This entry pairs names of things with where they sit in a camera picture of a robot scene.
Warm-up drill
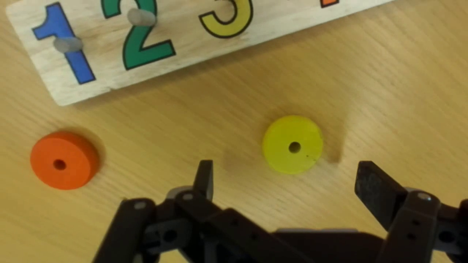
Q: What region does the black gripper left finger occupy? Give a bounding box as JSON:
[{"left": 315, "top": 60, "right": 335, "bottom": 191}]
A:
[{"left": 92, "top": 159, "right": 313, "bottom": 263}]

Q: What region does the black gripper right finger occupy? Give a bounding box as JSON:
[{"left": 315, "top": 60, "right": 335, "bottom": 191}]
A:
[{"left": 354, "top": 161, "right": 468, "bottom": 263}]

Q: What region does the yellow round token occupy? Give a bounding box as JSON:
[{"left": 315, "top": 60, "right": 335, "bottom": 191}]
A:
[{"left": 261, "top": 114, "right": 326, "bottom": 177}]

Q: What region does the orange round token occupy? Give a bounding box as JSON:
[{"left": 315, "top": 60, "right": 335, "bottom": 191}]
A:
[{"left": 30, "top": 130, "right": 101, "bottom": 191}]

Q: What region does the wooden number peg board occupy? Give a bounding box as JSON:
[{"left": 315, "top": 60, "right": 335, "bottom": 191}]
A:
[{"left": 5, "top": 0, "right": 394, "bottom": 108}]

